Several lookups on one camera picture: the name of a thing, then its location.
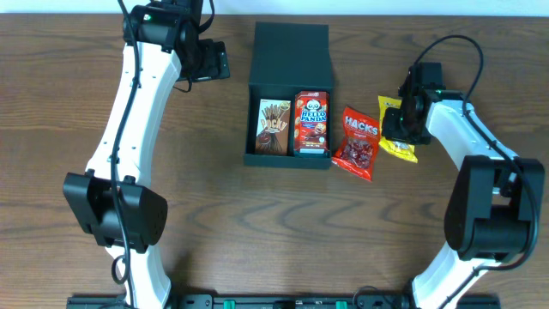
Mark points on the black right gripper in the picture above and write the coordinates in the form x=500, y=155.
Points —
x=389, y=130

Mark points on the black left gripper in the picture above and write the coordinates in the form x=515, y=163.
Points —
x=215, y=64

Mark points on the yellow Hacks candy bag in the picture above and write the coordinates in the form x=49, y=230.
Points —
x=400, y=150

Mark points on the red Hacks candy bag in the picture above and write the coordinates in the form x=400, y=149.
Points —
x=359, y=148

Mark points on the brown Pocky box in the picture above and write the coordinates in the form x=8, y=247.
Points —
x=272, y=127

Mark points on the red Hello Panda box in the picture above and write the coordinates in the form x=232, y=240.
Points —
x=311, y=123

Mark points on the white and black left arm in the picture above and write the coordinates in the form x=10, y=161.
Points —
x=112, y=199

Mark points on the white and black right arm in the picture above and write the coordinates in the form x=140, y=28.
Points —
x=492, y=219

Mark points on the dark green open gift box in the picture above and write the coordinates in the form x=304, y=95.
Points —
x=288, y=58

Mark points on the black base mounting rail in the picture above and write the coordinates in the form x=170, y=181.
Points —
x=207, y=301

